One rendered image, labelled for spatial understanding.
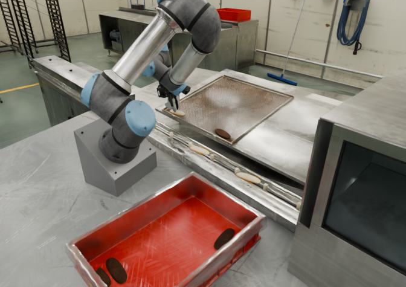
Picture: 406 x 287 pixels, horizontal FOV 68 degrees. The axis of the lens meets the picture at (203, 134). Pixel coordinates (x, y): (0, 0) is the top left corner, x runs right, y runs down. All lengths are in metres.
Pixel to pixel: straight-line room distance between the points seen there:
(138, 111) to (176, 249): 0.46
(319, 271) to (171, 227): 0.46
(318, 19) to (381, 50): 0.99
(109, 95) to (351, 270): 0.84
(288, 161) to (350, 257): 0.55
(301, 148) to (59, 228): 0.96
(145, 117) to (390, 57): 4.04
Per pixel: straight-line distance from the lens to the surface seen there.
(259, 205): 1.09
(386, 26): 4.71
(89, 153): 1.18
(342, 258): 0.82
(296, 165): 1.24
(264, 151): 1.30
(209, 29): 1.06
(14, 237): 1.18
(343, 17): 4.66
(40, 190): 1.34
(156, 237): 1.02
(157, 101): 1.98
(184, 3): 1.06
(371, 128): 0.66
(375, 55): 4.79
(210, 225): 1.04
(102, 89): 1.05
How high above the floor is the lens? 1.57
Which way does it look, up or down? 29 degrees down
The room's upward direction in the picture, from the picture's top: straight up
